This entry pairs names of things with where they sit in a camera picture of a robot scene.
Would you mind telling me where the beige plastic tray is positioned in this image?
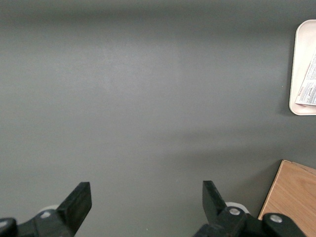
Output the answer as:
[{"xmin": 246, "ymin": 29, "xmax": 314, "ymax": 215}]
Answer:
[{"xmin": 288, "ymin": 19, "xmax": 316, "ymax": 116}]

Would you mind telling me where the wooden board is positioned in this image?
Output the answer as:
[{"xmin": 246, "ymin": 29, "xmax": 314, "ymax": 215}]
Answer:
[{"xmin": 257, "ymin": 159, "xmax": 316, "ymax": 237}]

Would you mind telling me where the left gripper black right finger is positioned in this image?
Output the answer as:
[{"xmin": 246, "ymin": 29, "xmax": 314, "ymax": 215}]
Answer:
[{"xmin": 194, "ymin": 180, "xmax": 248, "ymax": 237}]

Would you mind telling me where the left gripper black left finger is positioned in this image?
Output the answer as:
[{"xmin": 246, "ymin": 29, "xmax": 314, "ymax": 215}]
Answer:
[{"xmin": 16, "ymin": 182, "xmax": 93, "ymax": 237}]

